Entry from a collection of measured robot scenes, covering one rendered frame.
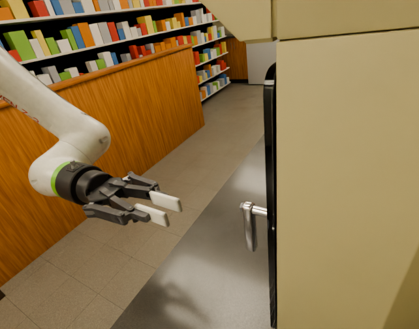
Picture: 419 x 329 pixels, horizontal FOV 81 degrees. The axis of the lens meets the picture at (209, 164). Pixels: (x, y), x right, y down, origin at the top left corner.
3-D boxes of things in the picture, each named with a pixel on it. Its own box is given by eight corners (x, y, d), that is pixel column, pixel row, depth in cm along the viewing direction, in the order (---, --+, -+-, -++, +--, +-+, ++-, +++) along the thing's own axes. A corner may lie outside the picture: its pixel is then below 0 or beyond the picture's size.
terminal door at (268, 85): (314, 210, 60) (332, 23, 40) (275, 334, 39) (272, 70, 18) (310, 209, 61) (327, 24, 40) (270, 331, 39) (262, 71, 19)
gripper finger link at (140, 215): (128, 205, 46) (117, 216, 44) (149, 213, 43) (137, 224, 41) (131, 211, 47) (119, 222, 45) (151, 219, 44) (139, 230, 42)
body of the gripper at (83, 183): (66, 183, 50) (94, 192, 46) (99, 162, 56) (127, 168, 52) (81, 210, 54) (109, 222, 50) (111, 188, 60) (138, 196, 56)
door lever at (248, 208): (277, 265, 35) (282, 251, 37) (277, 215, 30) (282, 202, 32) (241, 252, 38) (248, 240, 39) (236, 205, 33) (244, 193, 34)
